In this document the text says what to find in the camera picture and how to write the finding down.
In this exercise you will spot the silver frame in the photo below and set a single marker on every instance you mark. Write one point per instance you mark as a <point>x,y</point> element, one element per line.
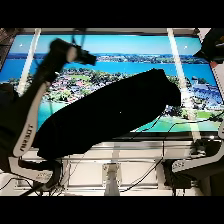
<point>133,150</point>

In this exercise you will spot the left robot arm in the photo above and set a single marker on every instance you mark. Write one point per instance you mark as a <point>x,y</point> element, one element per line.
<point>30,126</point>

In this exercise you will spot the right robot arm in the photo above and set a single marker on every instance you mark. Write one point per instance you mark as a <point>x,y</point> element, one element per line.
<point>200,161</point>

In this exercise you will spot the black garment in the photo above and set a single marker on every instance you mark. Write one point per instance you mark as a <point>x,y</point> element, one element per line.
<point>6,113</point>
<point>110,113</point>

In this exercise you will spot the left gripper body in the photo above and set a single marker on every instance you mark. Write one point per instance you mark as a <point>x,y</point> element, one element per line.
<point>87,57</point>

